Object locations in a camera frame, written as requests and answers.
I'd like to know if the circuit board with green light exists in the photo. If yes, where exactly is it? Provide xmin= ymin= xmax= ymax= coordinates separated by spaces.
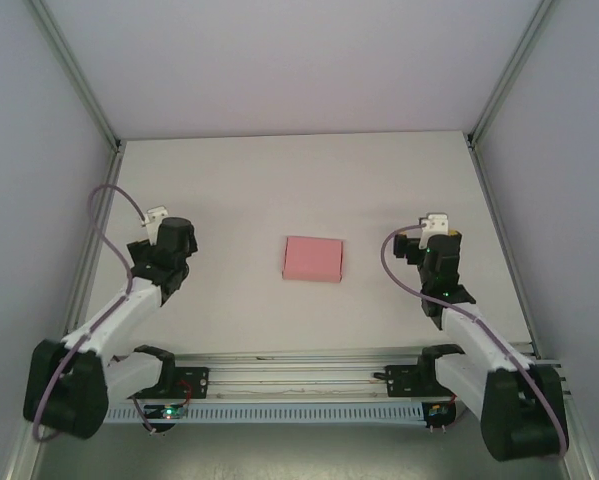
xmin=145 ymin=404 xmax=190 ymax=421

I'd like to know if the grey metal sheet panel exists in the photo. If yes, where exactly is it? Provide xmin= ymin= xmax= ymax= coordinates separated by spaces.
xmin=31 ymin=422 xmax=588 ymax=480

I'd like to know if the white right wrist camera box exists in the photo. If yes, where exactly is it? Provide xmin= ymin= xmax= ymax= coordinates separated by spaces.
xmin=417 ymin=211 xmax=451 ymax=250

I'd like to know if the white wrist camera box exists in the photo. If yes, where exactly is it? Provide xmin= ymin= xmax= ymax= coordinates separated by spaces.
xmin=417 ymin=211 xmax=451 ymax=250
xmin=138 ymin=206 xmax=170 ymax=242

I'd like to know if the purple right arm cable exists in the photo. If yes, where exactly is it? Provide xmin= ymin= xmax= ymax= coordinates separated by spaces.
xmin=381 ymin=224 xmax=570 ymax=459

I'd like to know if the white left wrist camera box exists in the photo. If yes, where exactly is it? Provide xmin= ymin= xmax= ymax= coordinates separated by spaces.
xmin=138 ymin=206 xmax=170 ymax=242

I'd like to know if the aluminium table side rail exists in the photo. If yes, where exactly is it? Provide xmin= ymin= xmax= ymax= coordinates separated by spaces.
xmin=61 ymin=144 xmax=126 ymax=346
xmin=466 ymin=144 xmax=544 ymax=359

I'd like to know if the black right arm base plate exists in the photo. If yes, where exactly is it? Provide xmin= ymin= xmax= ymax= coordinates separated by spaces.
xmin=385 ymin=364 xmax=430 ymax=400

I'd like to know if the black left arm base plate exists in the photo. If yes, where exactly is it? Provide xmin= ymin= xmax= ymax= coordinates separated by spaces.
xmin=166 ymin=366 xmax=212 ymax=401

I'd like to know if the aluminium mounting rail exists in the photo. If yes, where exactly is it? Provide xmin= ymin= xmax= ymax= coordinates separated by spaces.
xmin=98 ymin=352 xmax=574 ymax=404

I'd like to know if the aluminium frame post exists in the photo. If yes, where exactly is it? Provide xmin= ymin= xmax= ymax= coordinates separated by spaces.
xmin=27 ymin=0 xmax=126 ymax=151
xmin=467 ymin=0 xmax=560 ymax=150

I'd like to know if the white slotted cable duct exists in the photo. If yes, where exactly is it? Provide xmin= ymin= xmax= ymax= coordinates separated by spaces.
xmin=103 ymin=403 xmax=426 ymax=427

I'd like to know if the aluminium frame leg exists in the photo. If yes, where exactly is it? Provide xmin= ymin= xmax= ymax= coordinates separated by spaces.
xmin=561 ymin=394 xmax=599 ymax=480
xmin=3 ymin=414 xmax=45 ymax=480

